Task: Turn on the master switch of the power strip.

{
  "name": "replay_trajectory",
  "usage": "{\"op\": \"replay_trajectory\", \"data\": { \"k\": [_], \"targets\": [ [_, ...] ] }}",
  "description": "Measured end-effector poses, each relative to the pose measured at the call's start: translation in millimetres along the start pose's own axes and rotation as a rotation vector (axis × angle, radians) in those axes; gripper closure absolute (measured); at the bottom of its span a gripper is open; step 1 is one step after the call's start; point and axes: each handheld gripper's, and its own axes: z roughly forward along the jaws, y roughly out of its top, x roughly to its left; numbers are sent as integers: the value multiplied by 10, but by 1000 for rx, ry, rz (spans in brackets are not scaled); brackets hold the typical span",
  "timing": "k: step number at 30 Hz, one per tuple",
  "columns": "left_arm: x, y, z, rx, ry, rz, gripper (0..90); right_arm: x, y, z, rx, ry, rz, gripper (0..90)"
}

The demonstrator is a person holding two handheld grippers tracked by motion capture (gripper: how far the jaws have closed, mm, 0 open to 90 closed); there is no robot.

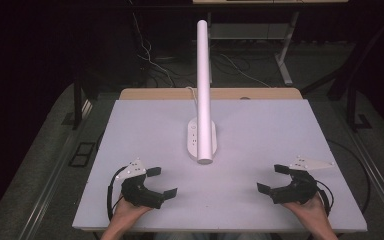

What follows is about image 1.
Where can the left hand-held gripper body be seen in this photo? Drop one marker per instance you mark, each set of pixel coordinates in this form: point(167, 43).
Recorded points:
point(140, 195)

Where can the white desk lamp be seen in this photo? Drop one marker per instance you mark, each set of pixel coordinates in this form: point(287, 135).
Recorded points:
point(204, 100)

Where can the white-legged desk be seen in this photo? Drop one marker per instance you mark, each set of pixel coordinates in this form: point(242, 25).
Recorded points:
point(285, 50)

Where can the metal floor rail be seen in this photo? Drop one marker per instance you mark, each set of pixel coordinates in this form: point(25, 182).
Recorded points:
point(53, 173)
point(376, 170)

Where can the black metal stand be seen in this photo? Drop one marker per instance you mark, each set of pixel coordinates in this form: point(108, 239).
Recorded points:
point(78, 100)
point(351, 83)

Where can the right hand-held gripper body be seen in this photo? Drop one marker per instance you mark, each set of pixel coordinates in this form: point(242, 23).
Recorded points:
point(300, 191)

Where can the person's right hand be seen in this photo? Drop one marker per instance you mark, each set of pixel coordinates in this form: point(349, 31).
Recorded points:
point(311, 215)

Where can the person's left hand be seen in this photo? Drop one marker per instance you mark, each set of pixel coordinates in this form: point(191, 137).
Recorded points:
point(126, 215)

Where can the black floor frame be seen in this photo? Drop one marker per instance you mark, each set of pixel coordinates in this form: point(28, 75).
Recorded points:
point(81, 155)

